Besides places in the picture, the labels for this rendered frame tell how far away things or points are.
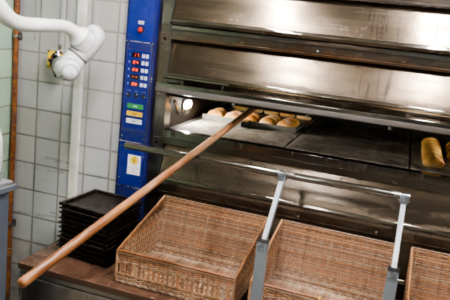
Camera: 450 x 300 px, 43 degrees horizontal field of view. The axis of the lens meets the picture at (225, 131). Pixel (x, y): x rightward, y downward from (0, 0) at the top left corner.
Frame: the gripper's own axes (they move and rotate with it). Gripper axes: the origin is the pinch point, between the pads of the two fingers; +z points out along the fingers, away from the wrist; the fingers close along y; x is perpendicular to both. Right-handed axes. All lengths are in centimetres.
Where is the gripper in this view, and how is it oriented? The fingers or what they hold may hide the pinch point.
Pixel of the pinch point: (52, 60)
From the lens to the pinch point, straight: 302.1
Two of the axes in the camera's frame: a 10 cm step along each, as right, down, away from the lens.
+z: -4.5, -2.2, 8.6
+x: 8.8, 0.0, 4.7
